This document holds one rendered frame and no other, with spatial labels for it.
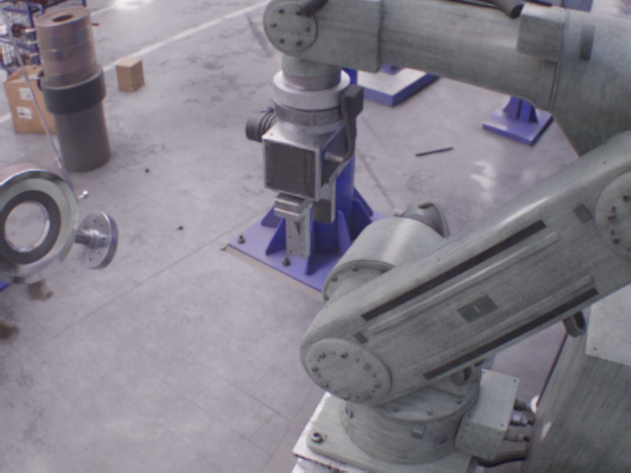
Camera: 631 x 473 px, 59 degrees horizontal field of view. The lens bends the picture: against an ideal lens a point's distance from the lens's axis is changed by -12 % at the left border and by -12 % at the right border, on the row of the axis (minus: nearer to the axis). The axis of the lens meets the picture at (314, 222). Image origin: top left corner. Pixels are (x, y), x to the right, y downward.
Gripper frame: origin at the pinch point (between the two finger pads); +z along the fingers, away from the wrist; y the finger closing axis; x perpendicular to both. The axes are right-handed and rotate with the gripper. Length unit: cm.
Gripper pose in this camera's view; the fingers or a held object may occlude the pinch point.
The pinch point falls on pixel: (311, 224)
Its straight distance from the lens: 152.7
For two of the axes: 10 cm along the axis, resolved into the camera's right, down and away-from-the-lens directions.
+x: -9.1, -2.5, 3.2
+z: 0.0, 8.0, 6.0
